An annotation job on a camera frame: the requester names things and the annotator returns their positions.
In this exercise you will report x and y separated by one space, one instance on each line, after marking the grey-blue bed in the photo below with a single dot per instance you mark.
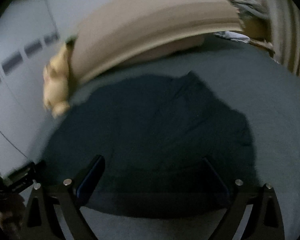
260 100

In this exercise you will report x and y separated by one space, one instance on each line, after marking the white crumpled cloth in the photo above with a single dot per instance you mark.
231 35

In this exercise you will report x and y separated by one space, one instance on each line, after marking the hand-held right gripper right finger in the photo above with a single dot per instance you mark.
218 180

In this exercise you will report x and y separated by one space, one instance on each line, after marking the light pleated curtain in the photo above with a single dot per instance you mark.
290 30

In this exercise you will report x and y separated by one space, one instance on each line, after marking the grey clothes pile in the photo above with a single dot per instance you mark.
247 3

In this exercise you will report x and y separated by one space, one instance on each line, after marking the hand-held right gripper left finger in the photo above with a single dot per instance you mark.
90 180

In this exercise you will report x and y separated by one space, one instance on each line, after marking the person's left hand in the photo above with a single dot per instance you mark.
7 215

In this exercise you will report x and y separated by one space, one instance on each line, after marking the dark rectangular wall panel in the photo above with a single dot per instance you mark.
33 48
12 63
51 38

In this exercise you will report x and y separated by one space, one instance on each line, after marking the beige padded headboard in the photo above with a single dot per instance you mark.
152 27

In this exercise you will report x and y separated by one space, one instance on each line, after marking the dark navy garment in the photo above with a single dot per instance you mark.
165 142

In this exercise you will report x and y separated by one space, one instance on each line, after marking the yellow plush toy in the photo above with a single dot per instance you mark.
57 87

